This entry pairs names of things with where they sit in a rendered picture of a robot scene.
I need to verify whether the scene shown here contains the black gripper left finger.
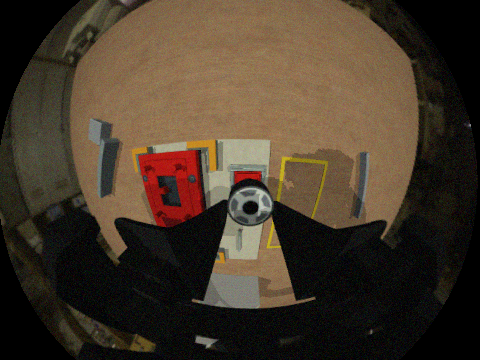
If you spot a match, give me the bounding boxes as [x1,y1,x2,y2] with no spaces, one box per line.
[113,200,228,300]

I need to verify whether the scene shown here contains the black and grey wheel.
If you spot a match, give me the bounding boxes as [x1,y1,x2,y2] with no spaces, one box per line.
[227,179,275,227]

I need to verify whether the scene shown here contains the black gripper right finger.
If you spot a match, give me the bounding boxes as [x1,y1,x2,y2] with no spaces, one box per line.
[272,201,388,301]

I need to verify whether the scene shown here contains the yellow rectangular outline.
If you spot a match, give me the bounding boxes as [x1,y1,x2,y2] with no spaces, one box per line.
[265,157,328,249]

